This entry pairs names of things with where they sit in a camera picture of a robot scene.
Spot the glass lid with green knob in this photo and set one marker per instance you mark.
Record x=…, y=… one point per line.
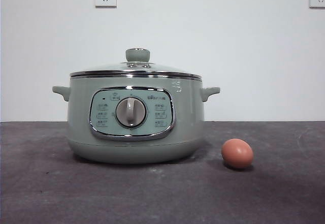
x=137, y=55

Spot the brown egg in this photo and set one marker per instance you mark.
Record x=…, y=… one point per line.
x=237, y=153

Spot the pale green electric cooking pot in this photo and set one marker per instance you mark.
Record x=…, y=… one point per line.
x=76, y=122

